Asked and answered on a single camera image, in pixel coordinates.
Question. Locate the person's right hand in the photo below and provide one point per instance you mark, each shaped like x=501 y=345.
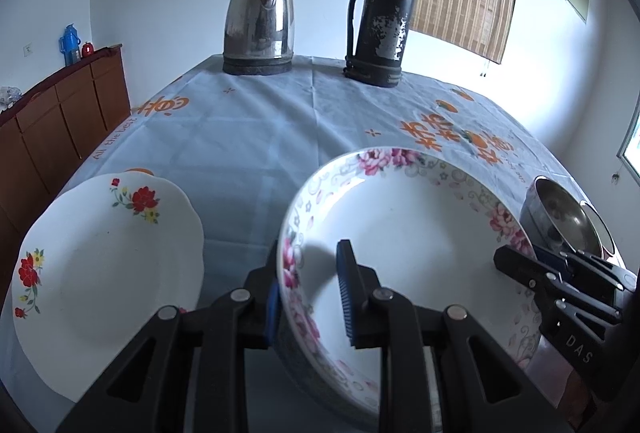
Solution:
x=577 y=405

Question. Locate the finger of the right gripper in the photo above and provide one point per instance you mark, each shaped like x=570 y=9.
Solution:
x=571 y=264
x=548 y=283

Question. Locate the pink floral rim plate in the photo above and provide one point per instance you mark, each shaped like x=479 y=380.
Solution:
x=430 y=232

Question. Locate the brown wooden sideboard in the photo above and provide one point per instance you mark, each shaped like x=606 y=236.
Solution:
x=47 y=135

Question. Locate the black thermos flask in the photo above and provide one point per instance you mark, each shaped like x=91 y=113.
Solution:
x=377 y=32

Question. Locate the blue thermos jug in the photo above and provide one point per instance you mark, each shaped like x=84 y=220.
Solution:
x=69 y=44

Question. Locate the wall power socket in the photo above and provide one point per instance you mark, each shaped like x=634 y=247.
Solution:
x=27 y=48

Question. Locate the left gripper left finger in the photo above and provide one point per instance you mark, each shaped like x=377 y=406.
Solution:
x=185 y=371

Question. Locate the side window frame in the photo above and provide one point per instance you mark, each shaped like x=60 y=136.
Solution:
x=629 y=152

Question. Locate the crumpled plastic bag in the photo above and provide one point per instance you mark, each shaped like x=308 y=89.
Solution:
x=9 y=96

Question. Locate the red flower white plate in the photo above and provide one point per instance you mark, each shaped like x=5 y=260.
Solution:
x=95 y=267

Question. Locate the small red object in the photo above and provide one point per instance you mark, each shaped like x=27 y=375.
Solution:
x=87 y=50

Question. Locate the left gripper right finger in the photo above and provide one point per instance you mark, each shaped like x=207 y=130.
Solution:
x=440 y=370

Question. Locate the white enamel bowl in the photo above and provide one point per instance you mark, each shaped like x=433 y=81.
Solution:
x=608 y=245

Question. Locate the stainless steel bowl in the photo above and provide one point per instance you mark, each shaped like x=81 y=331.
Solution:
x=554 y=220

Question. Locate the stainless electric kettle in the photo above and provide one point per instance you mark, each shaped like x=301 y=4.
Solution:
x=259 y=37

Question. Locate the light blue printed tablecloth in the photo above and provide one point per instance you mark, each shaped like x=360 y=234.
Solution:
x=241 y=146

